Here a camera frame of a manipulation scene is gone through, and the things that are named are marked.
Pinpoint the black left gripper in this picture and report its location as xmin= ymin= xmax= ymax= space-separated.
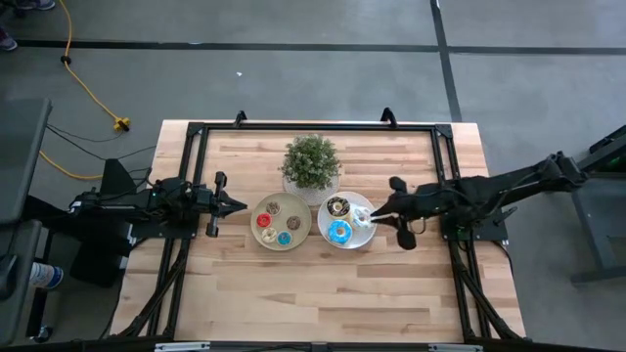
xmin=197 ymin=170 xmax=248 ymax=239

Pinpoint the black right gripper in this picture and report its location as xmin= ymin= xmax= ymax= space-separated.
xmin=369 ymin=175 xmax=444 ymax=251

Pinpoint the large white frosted donut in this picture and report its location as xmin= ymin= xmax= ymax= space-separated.
xmin=350 ymin=205 xmax=376 ymax=232

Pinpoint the large chocolate sprinkled donut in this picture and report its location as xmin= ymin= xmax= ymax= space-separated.
xmin=326 ymin=196 xmax=352 ymax=220

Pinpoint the large blue frosted donut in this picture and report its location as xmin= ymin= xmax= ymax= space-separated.
xmin=327 ymin=219 xmax=354 ymax=246

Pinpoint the white round plate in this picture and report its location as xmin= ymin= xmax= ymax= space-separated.
xmin=316 ymin=190 xmax=379 ymax=250

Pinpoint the beige round plate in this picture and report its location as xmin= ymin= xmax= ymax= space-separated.
xmin=249 ymin=191 xmax=313 ymax=252

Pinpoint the green potted plant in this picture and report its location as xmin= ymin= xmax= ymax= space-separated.
xmin=279 ymin=134 xmax=342 ymax=191

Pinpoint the black equipment stand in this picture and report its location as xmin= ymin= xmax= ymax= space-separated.
xmin=70 ymin=158 xmax=139 ymax=288

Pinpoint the white bottle with blue label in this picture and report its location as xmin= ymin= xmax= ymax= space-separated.
xmin=27 ymin=262 xmax=65 ymax=290

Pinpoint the black metal cart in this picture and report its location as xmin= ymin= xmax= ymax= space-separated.
xmin=539 ymin=124 xmax=626 ymax=286

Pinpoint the grey side table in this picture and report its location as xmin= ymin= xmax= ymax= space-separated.
xmin=0 ymin=97 xmax=54 ymax=346

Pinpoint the person's shoe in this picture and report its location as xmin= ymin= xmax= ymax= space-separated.
xmin=0 ymin=26 xmax=19 ymax=52
xmin=17 ymin=0 xmax=57 ymax=12

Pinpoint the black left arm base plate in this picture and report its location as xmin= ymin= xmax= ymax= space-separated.
xmin=127 ymin=198 xmax=201 ymax=241

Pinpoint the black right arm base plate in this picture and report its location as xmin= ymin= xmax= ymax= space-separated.
xmin=442 ymin=204 xmax=510 ymax=242

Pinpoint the black aluminium table frame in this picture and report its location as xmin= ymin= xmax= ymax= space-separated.
xmin=116 ymin=120 xmax=527 ymax=343

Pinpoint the yellow extension cable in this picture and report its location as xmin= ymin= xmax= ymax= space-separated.
xmin=38 ymin=0 xmax=132 ymax=181

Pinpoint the silver metal bracket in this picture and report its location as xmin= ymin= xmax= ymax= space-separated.
xmin=154 ymin=341 xmax=212 ymax=352
xmin=427 ymin=343 xmax=484 ymax=352

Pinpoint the thin black floor cable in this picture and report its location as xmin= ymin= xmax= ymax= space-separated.
xmin=46 ymin=124 xmax=157 ymax=162

